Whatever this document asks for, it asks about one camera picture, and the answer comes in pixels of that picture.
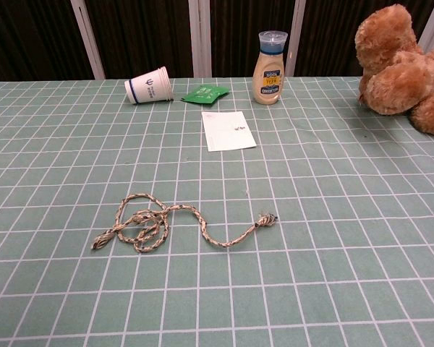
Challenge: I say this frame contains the white paper card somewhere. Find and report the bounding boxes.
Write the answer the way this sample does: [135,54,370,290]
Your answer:
[201,111,258,152]

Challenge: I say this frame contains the beige braided rope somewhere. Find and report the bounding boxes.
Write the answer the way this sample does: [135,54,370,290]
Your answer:
[90,194,278,254]

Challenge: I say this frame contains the small beige drink bottle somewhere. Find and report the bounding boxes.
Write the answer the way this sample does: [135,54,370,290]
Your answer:
[252,30,289,106]

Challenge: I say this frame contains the black curtain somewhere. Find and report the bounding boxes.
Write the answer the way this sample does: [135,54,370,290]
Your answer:
[0,0,434,83]

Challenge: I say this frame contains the white paper cup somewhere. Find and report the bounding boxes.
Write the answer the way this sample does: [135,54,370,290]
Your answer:
[124,66,175,105]

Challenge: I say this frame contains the green checked tablecloth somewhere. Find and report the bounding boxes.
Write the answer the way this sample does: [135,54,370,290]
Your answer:
[0,74,434,347]

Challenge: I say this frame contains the green snack packet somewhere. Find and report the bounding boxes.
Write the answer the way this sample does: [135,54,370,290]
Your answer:
[179,85,229,104]

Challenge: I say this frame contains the brown teddy bear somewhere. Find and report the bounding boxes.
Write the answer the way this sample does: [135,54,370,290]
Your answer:
[354,3,434,137]

